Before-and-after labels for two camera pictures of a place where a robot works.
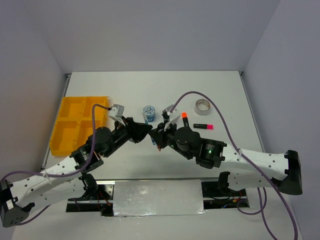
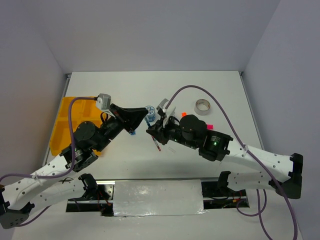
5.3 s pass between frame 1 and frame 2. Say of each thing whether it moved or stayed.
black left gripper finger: moved
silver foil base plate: stayed
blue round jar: stayed
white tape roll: stayed
